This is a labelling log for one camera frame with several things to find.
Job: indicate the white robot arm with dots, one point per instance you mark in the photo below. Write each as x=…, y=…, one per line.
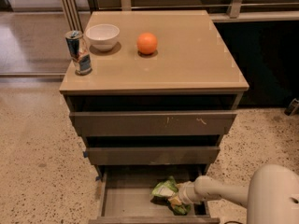
x=271, y=197

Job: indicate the white ceramic bowl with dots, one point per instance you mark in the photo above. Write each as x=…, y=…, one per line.
x=103, y=37

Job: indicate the grey drawer cabinet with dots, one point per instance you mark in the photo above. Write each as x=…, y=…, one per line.
x=191, y=70

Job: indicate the top grey drawer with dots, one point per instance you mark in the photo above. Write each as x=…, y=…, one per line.
x=152, y=123

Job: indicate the bottom grey open drawer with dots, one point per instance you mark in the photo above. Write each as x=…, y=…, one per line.
x=125, y=196

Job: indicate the green rice chip bag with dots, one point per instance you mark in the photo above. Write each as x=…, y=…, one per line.
x=165, y=189

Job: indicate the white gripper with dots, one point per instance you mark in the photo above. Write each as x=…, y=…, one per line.
x=182, y=193

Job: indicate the blue silver drink can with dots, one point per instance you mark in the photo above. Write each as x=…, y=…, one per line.
x=79, y=52

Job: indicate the black object on floor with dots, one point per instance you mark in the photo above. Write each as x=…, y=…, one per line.
x=292, y=107

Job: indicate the middle grey drawer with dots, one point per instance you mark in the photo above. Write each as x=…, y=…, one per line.
x=151, y=155

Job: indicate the metal railing frame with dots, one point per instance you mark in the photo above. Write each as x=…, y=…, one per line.
x=219, y=10

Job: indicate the orange fruit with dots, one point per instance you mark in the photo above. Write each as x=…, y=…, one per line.
x=147, y=43

